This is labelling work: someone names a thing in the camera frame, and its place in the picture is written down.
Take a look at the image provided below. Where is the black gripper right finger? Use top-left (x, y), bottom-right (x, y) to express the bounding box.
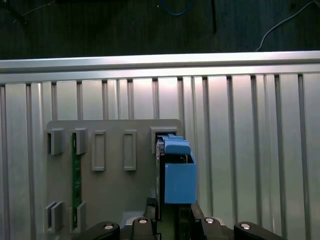
top-left (174, 200), bottom-right (285, 240)

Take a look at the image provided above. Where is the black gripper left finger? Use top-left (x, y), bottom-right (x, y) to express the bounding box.
top-left (86, 197), bottom-right (163, 240)

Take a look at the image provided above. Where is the hard disk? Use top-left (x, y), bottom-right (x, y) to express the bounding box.
top-left (154, 133), bottom-right (198, 240)

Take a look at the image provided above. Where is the grey parts rack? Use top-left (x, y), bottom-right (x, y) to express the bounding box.
top-left (43, 119), bottom-right (185, 235)

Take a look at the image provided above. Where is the green RAM stick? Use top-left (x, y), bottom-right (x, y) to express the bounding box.
top-left (71, 132), bottom-right (83, 232)

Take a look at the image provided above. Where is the white floor cable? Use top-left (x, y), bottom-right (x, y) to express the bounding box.
top-left (254, 0), bottom-right (316, 53)

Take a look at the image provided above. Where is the blue floor cable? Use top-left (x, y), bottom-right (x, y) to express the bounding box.
top-left (159, 0), bottom-right (195, 17)

